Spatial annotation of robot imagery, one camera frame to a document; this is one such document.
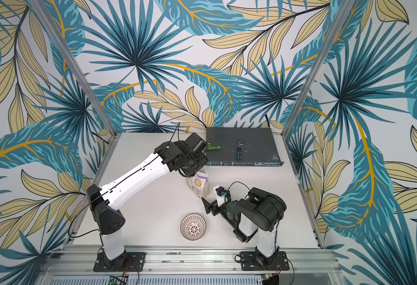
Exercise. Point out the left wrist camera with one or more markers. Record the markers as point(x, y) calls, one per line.
point(195, 143)

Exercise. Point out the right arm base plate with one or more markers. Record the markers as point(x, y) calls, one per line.
point(255, 261)

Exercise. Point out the patterned breakfast bowl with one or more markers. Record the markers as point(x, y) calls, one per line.
point(193, 227)

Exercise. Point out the right aluminium frame post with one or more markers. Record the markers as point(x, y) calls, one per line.
point(335, 28)

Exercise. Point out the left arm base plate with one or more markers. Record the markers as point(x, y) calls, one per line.
point(126, 262)

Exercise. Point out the dark green screwdriver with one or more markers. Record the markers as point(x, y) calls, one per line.
point(239, 151)

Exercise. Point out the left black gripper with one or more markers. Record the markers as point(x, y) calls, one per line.
point(190, 172)

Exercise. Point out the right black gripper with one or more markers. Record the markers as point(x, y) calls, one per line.
point(213, 206)

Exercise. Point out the oatmeal bag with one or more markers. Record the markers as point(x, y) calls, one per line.
point(199, 184)

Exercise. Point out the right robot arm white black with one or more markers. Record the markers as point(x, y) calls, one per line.
point(259, 213)

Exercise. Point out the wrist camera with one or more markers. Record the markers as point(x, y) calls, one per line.
point(195, 143)
point(223, 196)

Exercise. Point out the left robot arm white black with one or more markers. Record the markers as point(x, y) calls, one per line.
point(105, 201)

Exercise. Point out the green T-handle tool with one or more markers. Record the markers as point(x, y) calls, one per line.
point(212, 148)

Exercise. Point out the aluminium frame post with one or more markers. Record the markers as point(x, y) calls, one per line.
point(50, 26)
point(335, 28)

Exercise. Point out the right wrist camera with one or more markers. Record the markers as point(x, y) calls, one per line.
point(223, 196)

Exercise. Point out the left aluminium frame post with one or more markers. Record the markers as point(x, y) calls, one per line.
point(50, 26)

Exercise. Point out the grey network switch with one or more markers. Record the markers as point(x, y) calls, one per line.
point(258, 147)

